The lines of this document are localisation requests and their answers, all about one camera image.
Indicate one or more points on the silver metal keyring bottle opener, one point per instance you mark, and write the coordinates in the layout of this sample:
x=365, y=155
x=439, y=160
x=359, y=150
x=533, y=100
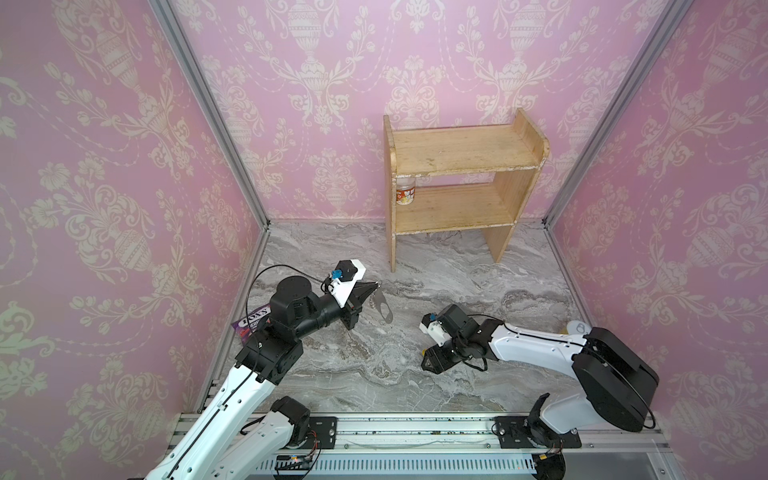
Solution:
x=382, y=306

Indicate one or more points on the small jar red label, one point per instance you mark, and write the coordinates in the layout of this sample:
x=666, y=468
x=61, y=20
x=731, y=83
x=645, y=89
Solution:
x=405, y=190

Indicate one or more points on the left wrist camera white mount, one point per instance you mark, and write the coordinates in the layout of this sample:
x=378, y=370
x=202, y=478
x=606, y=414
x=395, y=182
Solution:
x=344, y=278

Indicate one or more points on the white yellow round tin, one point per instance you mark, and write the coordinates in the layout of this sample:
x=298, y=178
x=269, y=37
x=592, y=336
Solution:
x=576, y=327

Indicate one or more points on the wooden two-tier shelf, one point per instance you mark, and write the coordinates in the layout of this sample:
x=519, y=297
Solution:
x=514, y=154

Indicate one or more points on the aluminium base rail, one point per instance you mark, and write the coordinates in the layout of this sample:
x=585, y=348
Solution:
x=461, y=446

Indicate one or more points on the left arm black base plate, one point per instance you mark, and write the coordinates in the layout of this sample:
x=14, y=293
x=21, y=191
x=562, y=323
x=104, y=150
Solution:
x=321, y=433

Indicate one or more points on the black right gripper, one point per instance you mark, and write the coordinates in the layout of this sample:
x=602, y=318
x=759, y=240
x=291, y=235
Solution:
x=447, y=350

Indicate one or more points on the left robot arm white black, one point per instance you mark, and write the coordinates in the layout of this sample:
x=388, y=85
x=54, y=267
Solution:
x=211, y=449

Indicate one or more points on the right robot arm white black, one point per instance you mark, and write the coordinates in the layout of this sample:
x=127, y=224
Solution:
x=615, y=385

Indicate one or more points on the purple Fox's candy bag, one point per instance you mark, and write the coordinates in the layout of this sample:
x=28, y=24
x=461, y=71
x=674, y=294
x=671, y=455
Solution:
x=247, y=325

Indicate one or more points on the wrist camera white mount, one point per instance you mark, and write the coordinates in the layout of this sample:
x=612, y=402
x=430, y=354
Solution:
x=431, y=326
x=344, y=278

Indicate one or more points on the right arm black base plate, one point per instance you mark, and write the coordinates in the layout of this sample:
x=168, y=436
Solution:
x=517, y=432

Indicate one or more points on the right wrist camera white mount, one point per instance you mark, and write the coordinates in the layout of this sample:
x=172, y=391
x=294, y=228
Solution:
x=431, y=326

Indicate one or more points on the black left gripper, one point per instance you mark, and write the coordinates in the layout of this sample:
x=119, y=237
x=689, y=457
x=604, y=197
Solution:
x=351, y=310

